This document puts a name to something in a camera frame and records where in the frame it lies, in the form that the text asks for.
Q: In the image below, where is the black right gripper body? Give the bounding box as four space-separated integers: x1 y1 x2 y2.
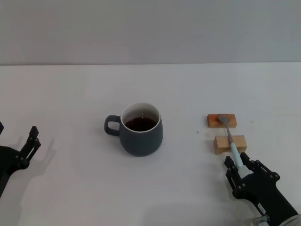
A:
233 172 299 225

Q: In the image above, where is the light wooden notched block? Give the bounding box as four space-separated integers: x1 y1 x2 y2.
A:
213 135 247 155

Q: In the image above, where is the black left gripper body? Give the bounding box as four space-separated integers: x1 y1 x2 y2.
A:
0 145 29 196

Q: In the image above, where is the dark coffee liquid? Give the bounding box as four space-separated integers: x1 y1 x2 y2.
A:
124 116 158 132

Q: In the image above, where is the reddish brown wooden block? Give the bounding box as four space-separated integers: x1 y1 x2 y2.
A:
207 113 237 129

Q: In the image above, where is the dark grey ceramic mug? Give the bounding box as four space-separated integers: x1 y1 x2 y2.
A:
104 102 164 157

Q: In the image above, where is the metal spoon with blue handle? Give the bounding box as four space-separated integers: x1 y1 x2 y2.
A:
217 114 245 169

